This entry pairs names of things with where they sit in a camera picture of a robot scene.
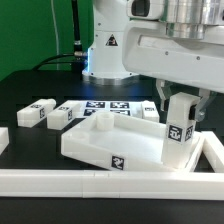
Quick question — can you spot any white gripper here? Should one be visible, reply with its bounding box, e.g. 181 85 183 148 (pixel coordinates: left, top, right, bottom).
122 0 224 122

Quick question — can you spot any white desk top tray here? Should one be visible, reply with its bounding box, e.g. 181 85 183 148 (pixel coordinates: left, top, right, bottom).
61 111 204 172

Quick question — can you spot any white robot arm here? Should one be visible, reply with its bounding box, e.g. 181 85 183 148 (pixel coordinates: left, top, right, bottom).
83 0 224 121

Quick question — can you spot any fiducial marker sheet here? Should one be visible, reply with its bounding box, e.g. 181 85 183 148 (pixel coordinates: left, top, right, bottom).
72 101 142 118

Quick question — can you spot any white right fence bar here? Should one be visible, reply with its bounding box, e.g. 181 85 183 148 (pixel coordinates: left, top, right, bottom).
202 131 224 173

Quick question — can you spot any white fence bar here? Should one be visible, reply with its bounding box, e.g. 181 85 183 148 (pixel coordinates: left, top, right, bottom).
0 127 9 155
202 131 224 173
0 169 224 200

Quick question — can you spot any white front fence bar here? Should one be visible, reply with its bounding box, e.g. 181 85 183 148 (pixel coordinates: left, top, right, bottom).
0 169 224 200

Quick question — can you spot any white left fence bar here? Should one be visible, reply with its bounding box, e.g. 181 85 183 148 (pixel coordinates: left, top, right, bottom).
0 127 9 155

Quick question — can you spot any black cable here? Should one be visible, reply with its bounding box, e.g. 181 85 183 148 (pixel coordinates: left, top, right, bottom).
32 0 84 72

